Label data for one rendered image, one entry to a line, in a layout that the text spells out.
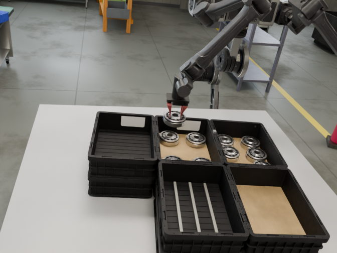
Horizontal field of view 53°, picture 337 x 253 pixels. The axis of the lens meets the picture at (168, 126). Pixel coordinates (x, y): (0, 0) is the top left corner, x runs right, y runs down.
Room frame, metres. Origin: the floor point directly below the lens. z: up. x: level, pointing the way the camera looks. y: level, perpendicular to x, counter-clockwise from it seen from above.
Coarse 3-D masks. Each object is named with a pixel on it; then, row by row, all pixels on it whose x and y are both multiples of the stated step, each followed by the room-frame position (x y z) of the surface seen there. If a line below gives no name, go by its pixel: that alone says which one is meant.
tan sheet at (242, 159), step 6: (234, 138) 1.62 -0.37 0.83; (240, 138) 1.63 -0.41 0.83; (234, 144) 1.55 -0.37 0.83; (240, 150) 1.50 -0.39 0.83; (246, 150) 1.51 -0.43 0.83; (240, 156) 1.45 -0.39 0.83; (228, 162) 1.38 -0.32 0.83; (234, 162) 1.39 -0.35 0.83; (240, 162) 1.39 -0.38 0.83; (246, 162) 1.40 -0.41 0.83
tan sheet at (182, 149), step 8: (184, 136) 1.56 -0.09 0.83; (160, 144) 1.45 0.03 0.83; (184, 144) 1.48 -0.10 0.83; (160, 152) 1.38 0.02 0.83; (168, 152) 1.39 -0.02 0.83; (176, 152) 1.40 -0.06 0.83; (184, 152) 1.41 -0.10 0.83; (192, 152) 1.42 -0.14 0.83; (200, 152) 1.43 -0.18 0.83; (208, 152) 1.44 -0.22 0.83; (192, 160) 1.35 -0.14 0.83
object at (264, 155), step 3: (249, 150) 1.47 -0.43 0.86; (252, 150) 1.47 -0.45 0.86; (261, 150) 1.48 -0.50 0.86; (249, 153) 1.44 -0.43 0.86; (252, 153) 1.44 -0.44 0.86; (264, 153) 1.46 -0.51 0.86; (252, 156) 1.42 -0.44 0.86; (255, 156) 1.42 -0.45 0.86; (258, 156) 1.42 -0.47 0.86; (261, 156) 1.43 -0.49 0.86; (264, 156) 1.44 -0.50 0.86; (258, 159) 1.40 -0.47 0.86; (261, 159) 1.40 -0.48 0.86
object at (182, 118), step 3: (168, 111) 1.42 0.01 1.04; (171, 111) 1.43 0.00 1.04; (174, 111) 1.43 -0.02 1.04; (177, 111) 1.43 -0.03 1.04; (165, 114) 1.39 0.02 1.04; (168, 114) 1.39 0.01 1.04; (183, 114) 1.41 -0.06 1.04; (165, 117) 1.36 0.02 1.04; (168, 117) 1.37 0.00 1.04; (171, 117) 1.37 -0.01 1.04; (180, 117) 1.38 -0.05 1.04; (183, 117) 1.39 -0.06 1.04; (168, 120) 1.35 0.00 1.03; (171, 120) 1.34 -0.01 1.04; (174, 120) 1.34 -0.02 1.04; (177, 120) 1.35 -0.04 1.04; (180, 120) 1.35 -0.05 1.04; (183, 120) 1.36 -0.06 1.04
